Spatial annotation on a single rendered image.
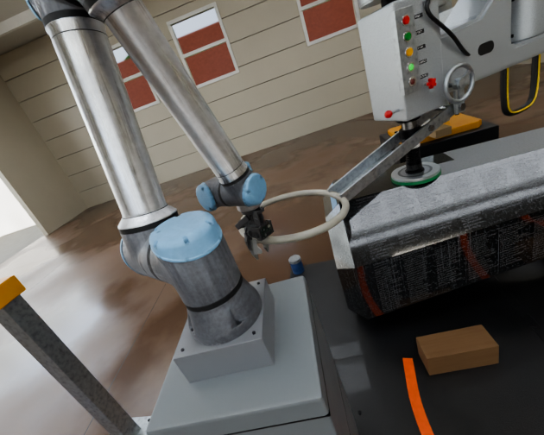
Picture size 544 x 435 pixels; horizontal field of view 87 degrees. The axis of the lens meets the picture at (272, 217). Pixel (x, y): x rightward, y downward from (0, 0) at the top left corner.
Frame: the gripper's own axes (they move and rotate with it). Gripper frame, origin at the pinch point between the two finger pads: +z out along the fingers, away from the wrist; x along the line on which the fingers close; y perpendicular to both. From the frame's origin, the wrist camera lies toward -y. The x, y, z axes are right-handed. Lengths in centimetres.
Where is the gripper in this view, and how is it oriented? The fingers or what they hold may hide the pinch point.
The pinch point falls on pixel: (260, 252)
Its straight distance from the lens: 113.8
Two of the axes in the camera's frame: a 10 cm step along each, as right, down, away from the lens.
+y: 7.3, 1.0, -6.8
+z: 2.5, 8.8, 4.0
